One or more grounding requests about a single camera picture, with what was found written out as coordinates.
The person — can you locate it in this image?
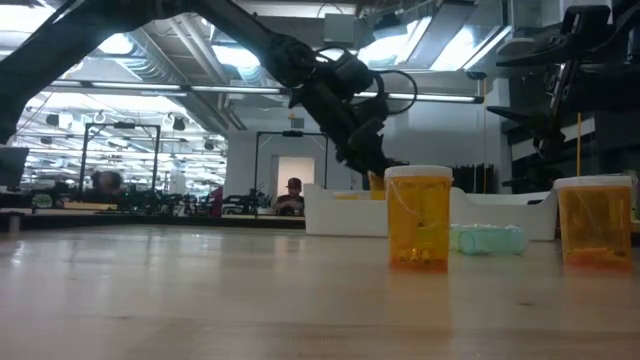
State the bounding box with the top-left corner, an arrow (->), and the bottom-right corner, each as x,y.
272,176 -> 306,217
89,169 -> 125,197

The white plastic bin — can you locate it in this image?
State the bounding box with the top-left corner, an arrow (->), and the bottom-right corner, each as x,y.
303,182 -> 389,238
449,187 -> 559,242

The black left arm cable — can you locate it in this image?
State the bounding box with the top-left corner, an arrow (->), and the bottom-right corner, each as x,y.
372,68 -> 419,117

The teal pill bottle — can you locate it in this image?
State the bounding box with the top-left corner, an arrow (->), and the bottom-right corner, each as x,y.
457,224 -> 528,257
448,223 -> 464,252

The black aluminium table frame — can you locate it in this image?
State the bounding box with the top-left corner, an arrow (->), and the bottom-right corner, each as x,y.
0,212 -> 307,232

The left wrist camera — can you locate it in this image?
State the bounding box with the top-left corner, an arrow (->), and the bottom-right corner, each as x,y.
332,49 -> 376,97

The dark background monitor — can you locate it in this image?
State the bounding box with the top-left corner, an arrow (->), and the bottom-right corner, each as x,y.
0,146 -> 30,189

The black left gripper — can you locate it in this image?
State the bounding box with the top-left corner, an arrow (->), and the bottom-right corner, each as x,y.
288,69 -> 410,176

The black metal frame stand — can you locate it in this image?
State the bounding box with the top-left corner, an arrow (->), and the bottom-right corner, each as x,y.
253,130 -> 330,192
78,121 -> 162,195

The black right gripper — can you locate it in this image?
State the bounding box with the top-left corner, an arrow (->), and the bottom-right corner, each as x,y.
560,4 -> 614,49

